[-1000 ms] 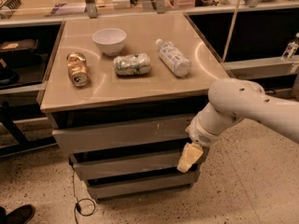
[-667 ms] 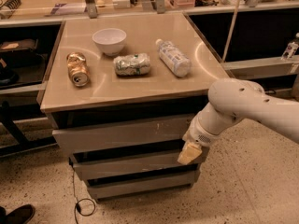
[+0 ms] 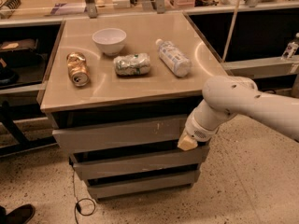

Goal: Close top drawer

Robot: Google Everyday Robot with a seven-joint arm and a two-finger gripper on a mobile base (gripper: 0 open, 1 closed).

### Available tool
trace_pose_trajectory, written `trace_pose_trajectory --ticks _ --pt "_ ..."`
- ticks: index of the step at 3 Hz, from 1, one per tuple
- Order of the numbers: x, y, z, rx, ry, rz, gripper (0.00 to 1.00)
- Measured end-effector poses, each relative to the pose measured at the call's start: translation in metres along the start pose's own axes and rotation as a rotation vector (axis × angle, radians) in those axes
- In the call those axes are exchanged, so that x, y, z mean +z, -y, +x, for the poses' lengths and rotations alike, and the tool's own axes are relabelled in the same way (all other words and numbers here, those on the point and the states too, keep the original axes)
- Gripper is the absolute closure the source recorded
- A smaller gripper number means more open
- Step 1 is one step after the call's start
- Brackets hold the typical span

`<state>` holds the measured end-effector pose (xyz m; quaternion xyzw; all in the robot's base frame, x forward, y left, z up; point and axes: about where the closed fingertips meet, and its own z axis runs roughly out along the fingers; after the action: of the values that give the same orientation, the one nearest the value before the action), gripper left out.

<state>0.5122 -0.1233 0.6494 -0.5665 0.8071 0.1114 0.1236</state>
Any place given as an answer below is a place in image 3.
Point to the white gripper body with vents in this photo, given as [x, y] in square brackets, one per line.
[198, 131]

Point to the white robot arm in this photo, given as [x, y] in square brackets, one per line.
[224, 97]

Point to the clear plastic water bottle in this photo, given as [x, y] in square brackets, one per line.
[179, 64]

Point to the grey middle drawer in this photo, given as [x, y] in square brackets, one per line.
[140, 163]

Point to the crushed golden soda can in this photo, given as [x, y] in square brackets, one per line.
[78, 71]

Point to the crumpled green white chip bag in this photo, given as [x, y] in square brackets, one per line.
[132, 65]

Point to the grey drawer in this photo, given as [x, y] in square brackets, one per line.
[144, 184]
[140, 163]
[120, 134]

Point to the thin wooden pole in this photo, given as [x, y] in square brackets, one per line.
[230, 33]

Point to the yellow foam padded gripper finger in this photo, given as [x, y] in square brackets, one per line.
[186, 142]

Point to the black shoe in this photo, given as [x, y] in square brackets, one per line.
[20, 215]

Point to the grey drawer cabinet with top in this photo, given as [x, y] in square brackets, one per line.
[102, 114]

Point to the small bottle on shelf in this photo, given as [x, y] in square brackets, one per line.
[291, 48]

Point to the white ceramic bowl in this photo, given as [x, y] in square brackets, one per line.
[110, 41]

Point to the grey bottom drawer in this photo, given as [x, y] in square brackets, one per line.
[144, 184]

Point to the black coiled spring object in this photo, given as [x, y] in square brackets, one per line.
[9, 7]

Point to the grey top drawer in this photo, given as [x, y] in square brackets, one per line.
[120, 134]

